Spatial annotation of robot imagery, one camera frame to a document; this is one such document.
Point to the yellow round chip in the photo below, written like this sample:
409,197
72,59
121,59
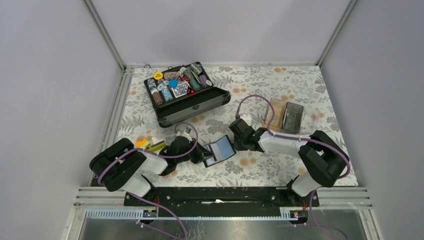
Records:
158,75

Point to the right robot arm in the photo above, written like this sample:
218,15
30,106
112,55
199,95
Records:
324,160

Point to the black card holder wallet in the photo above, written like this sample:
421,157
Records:
222,149

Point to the blue poker chip stack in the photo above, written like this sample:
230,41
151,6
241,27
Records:
167,95

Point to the blue playing card deck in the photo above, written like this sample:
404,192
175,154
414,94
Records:
180,90

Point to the brown poker chip stack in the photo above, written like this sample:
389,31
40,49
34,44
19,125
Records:
157,98

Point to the red triangular dealer button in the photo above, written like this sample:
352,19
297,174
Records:
190,91

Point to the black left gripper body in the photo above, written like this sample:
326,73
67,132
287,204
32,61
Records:
196,156

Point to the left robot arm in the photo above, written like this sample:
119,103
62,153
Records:
116,167

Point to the blue round dealer chip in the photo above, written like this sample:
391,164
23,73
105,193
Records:
173,83

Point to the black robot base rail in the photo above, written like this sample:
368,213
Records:
267,196

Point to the clear transparent card box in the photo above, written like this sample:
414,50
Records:
310,119

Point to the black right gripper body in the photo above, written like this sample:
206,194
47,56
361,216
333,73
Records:
239,144

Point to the green purple toy block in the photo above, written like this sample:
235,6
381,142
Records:
156,145

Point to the smoky grey transparent card box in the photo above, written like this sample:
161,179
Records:
292,118

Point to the black poker chip case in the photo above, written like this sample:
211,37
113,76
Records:
208,96

